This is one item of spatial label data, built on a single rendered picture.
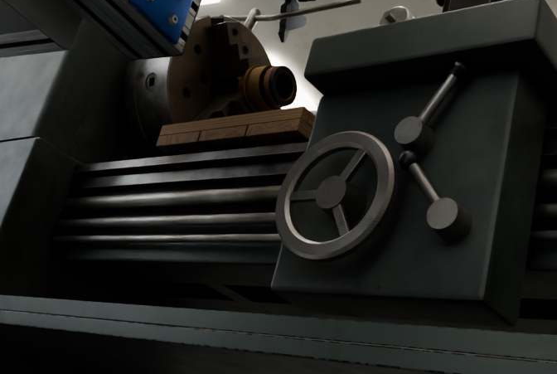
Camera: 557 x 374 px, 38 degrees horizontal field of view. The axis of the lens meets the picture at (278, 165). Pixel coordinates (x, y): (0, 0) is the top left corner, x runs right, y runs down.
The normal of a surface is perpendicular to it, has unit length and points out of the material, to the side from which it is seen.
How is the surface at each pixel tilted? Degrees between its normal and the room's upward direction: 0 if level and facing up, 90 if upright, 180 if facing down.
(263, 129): 90
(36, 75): 90
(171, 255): 90
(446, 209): 90
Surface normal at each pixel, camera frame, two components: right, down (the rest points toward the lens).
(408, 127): -0.59, -0.45
